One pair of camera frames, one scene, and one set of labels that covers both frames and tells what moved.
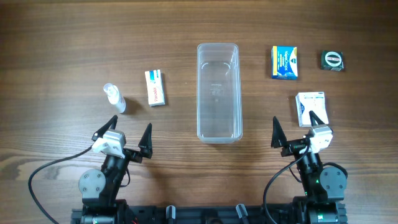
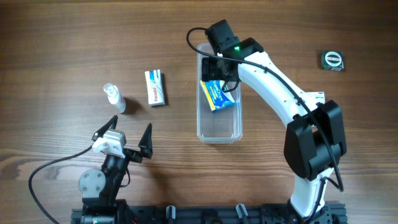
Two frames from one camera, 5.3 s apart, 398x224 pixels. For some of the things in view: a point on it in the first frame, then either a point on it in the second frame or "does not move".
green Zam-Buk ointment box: (332, 60) does not move
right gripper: (296, 146) -> (211, 69)
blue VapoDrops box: (284, 62) -> (216, 98)
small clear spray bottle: (114, 97) does not move
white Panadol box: (155, 88) does not move
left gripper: (130, 152) does not move
